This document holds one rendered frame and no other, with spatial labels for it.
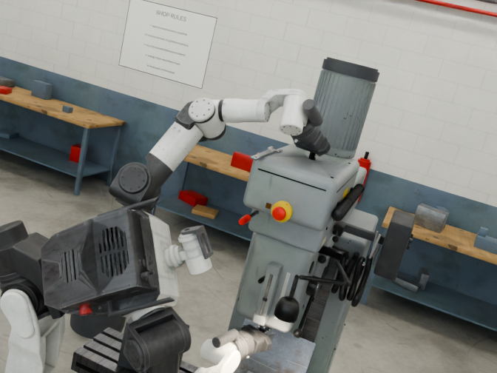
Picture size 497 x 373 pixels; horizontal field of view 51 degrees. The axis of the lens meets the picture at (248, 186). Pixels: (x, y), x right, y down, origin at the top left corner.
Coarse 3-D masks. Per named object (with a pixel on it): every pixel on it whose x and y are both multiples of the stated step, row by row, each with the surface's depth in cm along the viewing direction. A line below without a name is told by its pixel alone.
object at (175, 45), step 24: (144, 0) 636; (144, 24) 641; (168, 24) 631; (192, 24) 620; (144, 48) 647; (168, 48) 636; (192, 48) 625; (144, 72) 652; (168, 72) 641; (192, 72) 630
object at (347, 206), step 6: (354, 186) 186; (360, 186) 186; (354, 192) 174; (360, 192) 182; (348, 198) 164; (354, 198) 169; (342, 204) 156; (348, 204) 159; (336, 210) 149; (342, 210) 150; (348, 210) 159; (336, 216) 149; (342, 216) 149
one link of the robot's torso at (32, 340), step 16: (0, 304) 144; (16, 304) 143; (32, 304) 145; (16, 320) 144; (32, 320) 145; (48, 320) 158; (64, 320) 161; (16, 336) 147; (32, 336) 146; (48, 336) 159; (16, 352) 150; (32, 352) 148; (48, 352) 161; (16, 368) 152; (32, 368) 152; (48, 368) 160
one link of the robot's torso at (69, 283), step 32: (96, 224) 131; (128, 224) 128; (160, 224) 147; (64, 256) 134; (96, 256) 128; (128, 256) 126; (160, 256) 141; (64, 288) 132; (96, 288) 126; (128, 288) 124; (160, 288) 135
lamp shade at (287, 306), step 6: (282, 300) 155; (288, 300) 154; (294, 300) 155; (276, 306) 156; (282, 306) 154; (288, 306) 153; (294, 306) 154; (276, 312) 156; (282, 312) 154; (288, 312) 153; (294, 312) 154; (282, 318) 154; (288, 318) 154; (294, 318) 155
